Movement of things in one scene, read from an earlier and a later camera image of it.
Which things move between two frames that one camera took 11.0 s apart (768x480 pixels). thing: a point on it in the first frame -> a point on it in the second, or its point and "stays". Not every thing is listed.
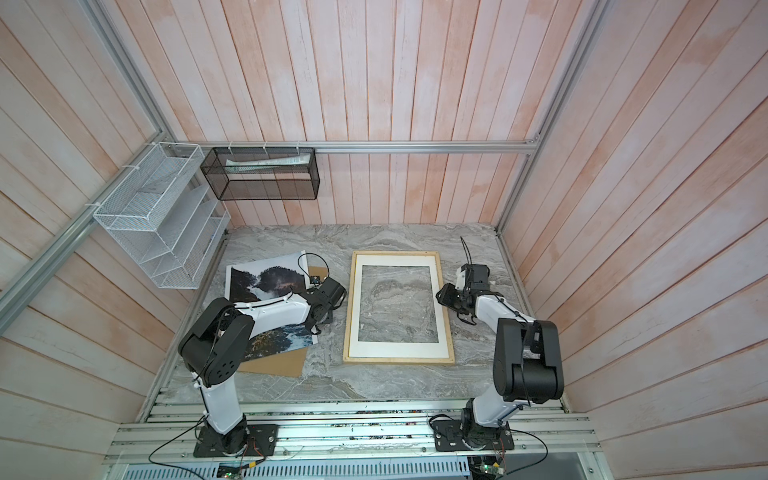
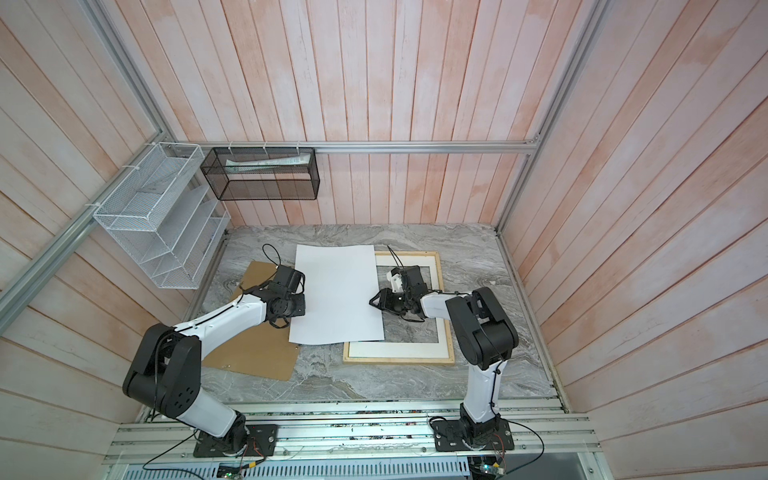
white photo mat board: (376, 349) stays
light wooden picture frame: (348, 327) stays
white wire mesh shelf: (169, 220) stays
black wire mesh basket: (262, 173) stays
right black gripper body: (453, 297) -> (396, 302)
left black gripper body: (326, 319) -> (296, 306)
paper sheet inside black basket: (245, 164) stays
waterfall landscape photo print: (266, 279) -> (339, 283)
